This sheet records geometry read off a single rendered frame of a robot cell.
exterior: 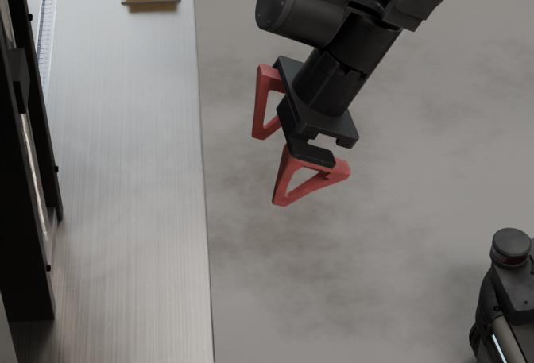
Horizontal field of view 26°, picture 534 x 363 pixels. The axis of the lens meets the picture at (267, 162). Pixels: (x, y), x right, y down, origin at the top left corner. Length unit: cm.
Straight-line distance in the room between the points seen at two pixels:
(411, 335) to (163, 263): 116
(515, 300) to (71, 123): 94
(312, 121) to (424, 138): 171
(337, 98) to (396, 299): 137
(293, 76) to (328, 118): 6
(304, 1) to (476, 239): 159
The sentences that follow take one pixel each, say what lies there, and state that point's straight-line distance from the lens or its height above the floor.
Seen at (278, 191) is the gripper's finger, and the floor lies 106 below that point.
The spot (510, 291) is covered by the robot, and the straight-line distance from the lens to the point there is 207.
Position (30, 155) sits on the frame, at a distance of 118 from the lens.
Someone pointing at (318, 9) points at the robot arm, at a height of 124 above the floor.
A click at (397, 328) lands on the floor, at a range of 235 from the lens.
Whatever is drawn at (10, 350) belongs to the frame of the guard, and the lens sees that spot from 37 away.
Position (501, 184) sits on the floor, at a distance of 266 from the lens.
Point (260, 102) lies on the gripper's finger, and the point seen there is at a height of 109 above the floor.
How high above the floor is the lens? 183
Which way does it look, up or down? 43 degrees down
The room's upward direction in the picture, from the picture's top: straight up
